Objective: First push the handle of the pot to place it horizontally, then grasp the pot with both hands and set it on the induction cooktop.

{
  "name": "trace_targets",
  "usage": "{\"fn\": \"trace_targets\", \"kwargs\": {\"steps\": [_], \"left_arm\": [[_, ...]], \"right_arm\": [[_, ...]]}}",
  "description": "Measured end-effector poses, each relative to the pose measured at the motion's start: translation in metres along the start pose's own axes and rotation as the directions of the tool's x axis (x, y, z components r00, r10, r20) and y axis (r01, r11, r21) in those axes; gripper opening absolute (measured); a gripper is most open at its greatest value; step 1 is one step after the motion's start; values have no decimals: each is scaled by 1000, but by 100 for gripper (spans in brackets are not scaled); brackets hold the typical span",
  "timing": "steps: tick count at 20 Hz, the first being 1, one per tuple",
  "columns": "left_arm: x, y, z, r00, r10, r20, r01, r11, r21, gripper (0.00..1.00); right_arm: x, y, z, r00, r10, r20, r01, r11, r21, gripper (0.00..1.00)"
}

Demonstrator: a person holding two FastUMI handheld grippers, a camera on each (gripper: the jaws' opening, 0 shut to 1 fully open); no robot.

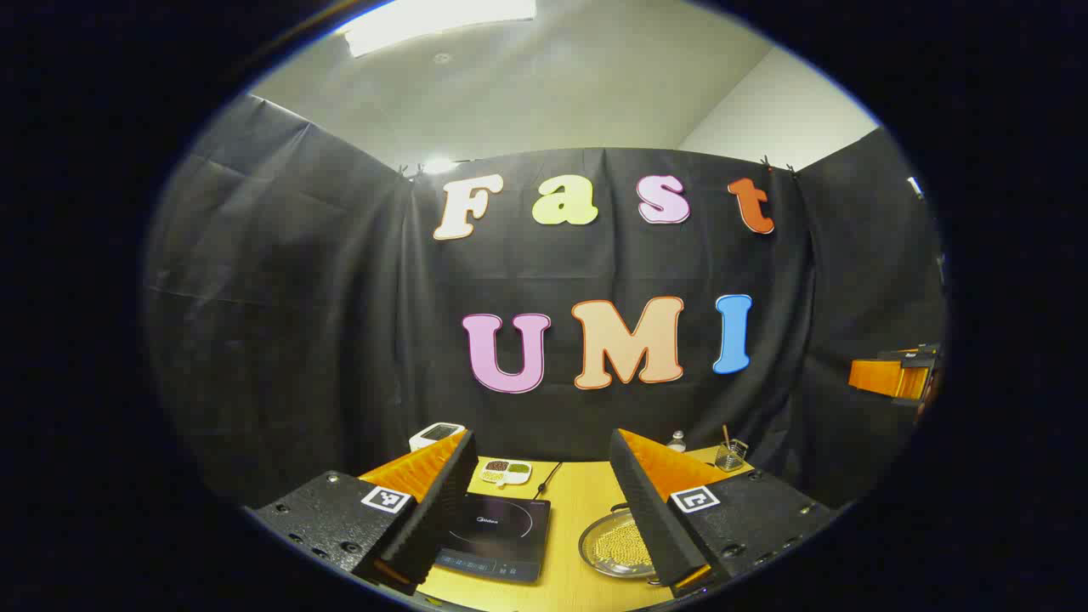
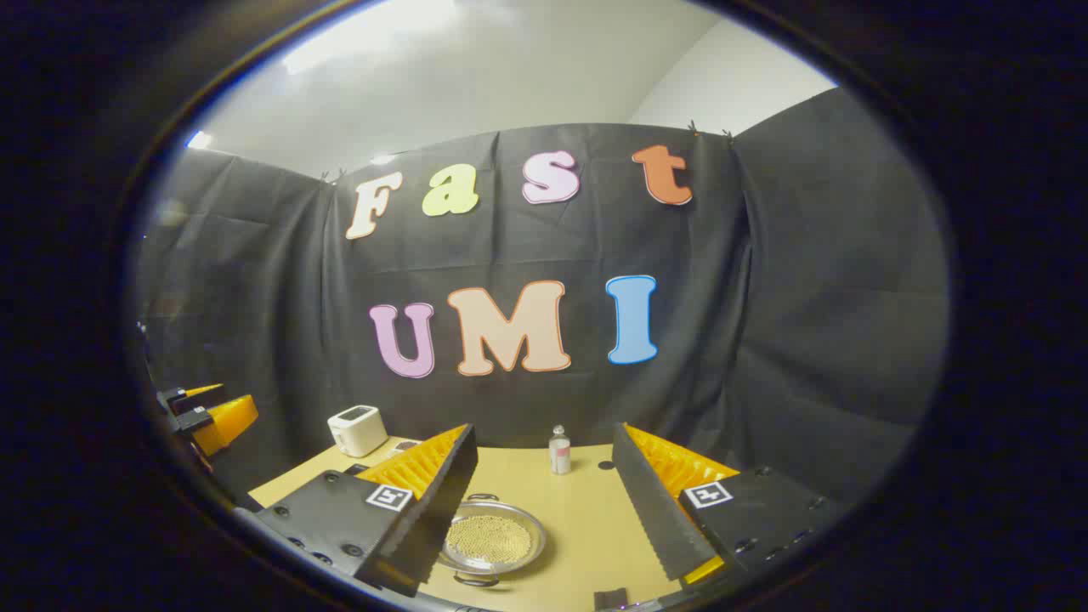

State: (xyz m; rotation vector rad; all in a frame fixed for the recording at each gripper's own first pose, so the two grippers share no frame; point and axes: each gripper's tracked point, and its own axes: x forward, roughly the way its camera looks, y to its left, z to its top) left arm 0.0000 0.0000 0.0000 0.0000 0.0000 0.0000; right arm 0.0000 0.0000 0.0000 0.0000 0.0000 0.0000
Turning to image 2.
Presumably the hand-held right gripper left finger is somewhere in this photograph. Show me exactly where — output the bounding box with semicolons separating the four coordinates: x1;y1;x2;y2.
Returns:
253;422;479;598

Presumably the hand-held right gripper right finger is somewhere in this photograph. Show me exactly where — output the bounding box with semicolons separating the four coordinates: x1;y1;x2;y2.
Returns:
610;421;842;589

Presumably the stainless steel pot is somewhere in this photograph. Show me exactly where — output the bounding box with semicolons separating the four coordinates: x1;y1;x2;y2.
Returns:
438;493;547;587

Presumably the heap of yellow soybeans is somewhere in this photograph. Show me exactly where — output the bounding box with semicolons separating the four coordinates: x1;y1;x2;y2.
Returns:
446;515;533;565

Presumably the white toaster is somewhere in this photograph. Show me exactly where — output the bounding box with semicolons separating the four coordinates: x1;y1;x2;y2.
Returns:
327;405;389;458

